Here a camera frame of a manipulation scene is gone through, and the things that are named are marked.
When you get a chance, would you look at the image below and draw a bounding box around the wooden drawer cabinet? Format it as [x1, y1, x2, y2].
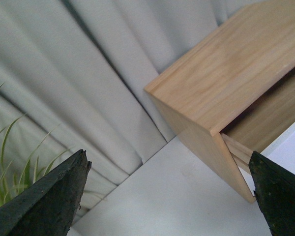
[145, 0, 295, 203]

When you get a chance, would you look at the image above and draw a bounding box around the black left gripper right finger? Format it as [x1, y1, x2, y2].
[248, 151, 295, 236]

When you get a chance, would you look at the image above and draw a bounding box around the green spider plant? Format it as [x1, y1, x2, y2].
[0, 83, 72, 207]

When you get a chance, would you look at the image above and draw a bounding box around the white drawer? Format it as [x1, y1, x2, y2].
[221, 68, 295, 174]

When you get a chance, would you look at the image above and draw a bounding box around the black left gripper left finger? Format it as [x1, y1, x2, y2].
[0, 149, 91, 236]

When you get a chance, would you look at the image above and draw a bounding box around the grey curtain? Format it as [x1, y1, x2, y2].
[0, 0, 273, 219]

